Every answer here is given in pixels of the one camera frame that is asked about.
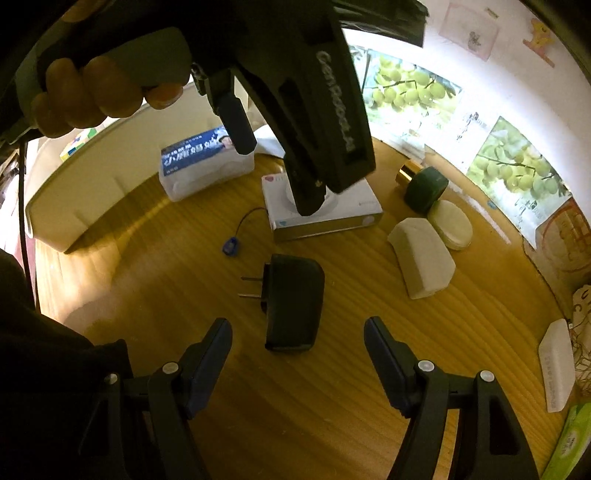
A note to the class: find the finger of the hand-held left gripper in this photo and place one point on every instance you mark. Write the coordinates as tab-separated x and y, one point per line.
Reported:
309	201
238	124

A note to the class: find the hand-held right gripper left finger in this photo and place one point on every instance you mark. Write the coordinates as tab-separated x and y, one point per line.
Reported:
210	364

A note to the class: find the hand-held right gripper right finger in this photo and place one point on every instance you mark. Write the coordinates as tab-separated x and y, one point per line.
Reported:
383	364

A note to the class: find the black power adapter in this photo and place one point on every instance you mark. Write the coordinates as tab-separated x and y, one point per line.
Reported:
293	304

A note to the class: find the green jar with gold lid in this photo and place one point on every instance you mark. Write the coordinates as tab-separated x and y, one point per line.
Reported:
425	189

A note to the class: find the cream round compact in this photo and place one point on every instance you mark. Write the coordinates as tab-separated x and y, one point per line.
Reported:
452	226

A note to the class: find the white plastic storage bin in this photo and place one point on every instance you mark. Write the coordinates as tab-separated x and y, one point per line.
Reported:
92	184

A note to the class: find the person's left hand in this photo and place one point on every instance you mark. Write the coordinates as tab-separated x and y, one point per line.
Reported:
83	97

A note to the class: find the blue white tissue packet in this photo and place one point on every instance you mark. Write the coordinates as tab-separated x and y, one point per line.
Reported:
198	166

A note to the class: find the translucent paper with drawing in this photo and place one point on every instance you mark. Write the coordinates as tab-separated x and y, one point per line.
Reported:
468	30

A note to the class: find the white rectangular box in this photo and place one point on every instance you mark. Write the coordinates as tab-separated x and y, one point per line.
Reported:
556	364

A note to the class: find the patterned paper bag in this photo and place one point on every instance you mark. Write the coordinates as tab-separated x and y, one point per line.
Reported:
582	332

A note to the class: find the green wipes packet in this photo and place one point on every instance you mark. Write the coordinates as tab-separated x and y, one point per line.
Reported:
570	447

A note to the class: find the brown carton with red print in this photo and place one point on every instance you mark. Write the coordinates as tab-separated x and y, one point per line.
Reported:
563	249

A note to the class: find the green fruit wall poster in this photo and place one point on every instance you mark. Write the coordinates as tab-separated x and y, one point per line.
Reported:
401	87

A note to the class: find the yellow duck wall sticker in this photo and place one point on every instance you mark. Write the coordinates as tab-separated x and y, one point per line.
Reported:
539	39

